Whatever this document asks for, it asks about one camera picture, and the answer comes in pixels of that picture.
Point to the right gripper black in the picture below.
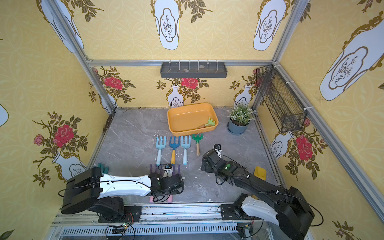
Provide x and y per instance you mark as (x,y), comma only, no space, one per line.
(208,159)

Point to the black wire mesh basket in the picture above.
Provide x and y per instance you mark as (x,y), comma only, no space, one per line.
(285,108)

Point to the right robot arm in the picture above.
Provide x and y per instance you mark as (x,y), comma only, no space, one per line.
(287,209)

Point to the green rake wooden handle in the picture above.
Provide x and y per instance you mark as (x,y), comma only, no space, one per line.
(197,138)

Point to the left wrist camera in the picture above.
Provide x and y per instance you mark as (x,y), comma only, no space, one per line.
(168,170)

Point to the purple rake pink handle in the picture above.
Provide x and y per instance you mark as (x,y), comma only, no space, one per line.
(153,169)
(176,170)

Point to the green rubber glove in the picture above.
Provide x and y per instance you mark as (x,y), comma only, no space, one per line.
(104,168)

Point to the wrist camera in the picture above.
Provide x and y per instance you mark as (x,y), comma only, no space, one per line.
(218,149)
(168,170)

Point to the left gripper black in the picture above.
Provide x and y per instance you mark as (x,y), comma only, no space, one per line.
(159,182)

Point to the light green small rake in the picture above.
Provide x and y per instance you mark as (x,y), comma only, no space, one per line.
(210,123)

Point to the orange plastic storage tray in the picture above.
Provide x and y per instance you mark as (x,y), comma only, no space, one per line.
(184,120)

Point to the light blue hand rake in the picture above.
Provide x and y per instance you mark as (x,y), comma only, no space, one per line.
(160,144)

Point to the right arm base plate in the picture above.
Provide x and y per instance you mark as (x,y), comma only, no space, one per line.
(231,212)

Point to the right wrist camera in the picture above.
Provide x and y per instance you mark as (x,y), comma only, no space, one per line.
(218,149)

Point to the dark blue rake yellow handle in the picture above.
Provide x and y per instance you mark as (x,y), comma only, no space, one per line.
(174,143)

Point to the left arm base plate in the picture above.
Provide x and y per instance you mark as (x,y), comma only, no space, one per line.
(131,215)

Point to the yellow trowel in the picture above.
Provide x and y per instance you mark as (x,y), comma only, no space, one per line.
(261,173)

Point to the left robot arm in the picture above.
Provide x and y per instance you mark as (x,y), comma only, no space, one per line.
(100,193)

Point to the grey wall shelf tray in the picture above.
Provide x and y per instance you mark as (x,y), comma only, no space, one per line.
(193,69)

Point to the potted green plant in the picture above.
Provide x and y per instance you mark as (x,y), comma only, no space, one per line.
(240,116)

